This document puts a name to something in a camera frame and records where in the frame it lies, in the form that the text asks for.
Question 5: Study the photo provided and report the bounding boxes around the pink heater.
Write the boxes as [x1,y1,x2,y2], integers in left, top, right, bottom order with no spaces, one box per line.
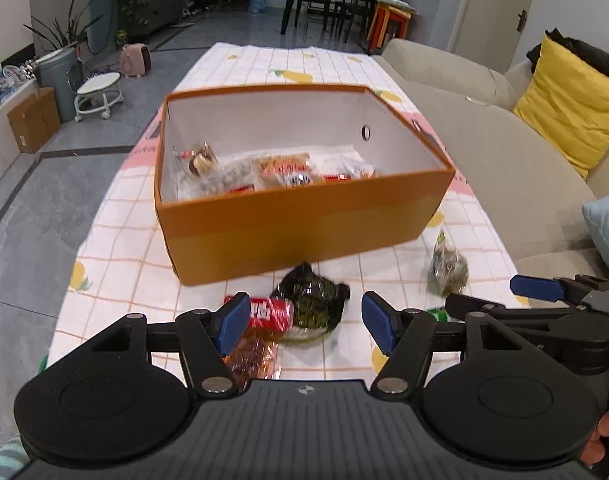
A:
[121,43,153,79]

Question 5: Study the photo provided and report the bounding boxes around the yellow pillow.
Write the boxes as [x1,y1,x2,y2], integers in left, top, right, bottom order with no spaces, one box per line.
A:
[513,35,609,179]

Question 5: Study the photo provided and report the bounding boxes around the person's right hand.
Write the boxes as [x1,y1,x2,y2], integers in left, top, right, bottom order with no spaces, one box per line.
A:
[583,401,609,467]

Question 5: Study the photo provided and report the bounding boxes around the white breadstick snack packet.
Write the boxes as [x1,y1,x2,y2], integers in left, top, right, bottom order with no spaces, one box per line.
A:
[317,152,377,181]

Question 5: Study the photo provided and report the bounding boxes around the orange stool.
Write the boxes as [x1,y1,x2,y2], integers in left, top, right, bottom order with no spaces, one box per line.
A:
[365,1,413,54]

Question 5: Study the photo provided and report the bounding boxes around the teal striped cloth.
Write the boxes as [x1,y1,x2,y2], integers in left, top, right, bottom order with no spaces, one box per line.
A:
[0,435,28,480]

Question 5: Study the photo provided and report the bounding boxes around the dark green snack packet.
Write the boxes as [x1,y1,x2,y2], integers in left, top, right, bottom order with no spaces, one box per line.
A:
[270,261,351,345]

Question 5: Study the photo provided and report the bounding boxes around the beige sofa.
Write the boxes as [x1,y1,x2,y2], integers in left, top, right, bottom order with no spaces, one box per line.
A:
[374,37,609,281]

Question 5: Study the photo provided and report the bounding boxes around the white wheeled stool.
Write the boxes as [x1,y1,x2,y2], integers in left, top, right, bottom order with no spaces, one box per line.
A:
[74,72,124,122]

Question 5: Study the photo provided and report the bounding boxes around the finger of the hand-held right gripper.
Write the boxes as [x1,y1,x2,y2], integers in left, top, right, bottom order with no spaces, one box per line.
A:
[509,275,587,303]
[444,294,609,376]

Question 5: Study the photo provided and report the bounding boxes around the spiky potted plant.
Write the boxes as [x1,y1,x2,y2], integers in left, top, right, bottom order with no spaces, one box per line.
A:
[23,0,106,57]

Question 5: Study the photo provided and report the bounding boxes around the brown cardboard carton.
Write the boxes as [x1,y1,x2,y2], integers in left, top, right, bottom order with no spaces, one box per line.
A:
[6,87,63,155]

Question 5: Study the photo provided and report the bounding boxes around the small clear red-label snack packet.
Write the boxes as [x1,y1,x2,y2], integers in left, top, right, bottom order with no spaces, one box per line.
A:
[173,141,219,177]

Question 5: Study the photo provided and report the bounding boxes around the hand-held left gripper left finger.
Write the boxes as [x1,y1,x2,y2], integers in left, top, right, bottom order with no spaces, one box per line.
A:
[82,291,252,395]

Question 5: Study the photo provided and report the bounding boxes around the grey drawer cabinet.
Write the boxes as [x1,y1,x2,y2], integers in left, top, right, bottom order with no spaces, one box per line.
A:
[117,0,191,44]

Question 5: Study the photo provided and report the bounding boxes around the orange-brown snack packet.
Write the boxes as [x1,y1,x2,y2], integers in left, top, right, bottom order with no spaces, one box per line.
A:
[254,152,317,190]

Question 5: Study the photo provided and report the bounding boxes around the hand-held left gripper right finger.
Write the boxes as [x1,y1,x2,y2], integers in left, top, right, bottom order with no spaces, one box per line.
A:
[361,290,530,395]

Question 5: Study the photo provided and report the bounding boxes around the black dining chair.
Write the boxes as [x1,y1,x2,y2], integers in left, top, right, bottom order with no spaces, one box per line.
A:
[297,0,337,28]
[334,0,380,43]

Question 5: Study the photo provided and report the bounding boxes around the light blue pillow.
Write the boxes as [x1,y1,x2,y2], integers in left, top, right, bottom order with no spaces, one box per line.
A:
[581,195,609,273]

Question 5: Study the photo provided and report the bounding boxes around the grey trash bin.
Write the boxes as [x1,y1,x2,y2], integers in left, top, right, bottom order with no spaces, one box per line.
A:
[36,48,84,124]

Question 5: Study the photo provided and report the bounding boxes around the cluttered side counter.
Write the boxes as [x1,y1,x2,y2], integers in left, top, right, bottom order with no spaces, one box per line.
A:
[0,62,40,126]

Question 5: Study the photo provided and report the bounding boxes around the clear green-brown snack packet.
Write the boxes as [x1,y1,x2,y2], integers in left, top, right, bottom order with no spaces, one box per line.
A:
[427,227,470,295]

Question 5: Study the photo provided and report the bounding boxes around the black cloth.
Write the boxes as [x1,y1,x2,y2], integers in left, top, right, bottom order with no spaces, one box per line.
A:
[527,27,609,93]

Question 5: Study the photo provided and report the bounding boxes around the orange cardboard box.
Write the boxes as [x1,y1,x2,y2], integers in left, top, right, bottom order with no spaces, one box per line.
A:
[153,85,457,287]

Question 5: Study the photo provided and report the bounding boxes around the brown meat snack packet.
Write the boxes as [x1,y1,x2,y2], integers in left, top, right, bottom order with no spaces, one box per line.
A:
[222,330,282,393]

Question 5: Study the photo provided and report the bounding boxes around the red label snack packet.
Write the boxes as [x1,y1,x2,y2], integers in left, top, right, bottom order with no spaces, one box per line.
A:
[223,295,295,332]

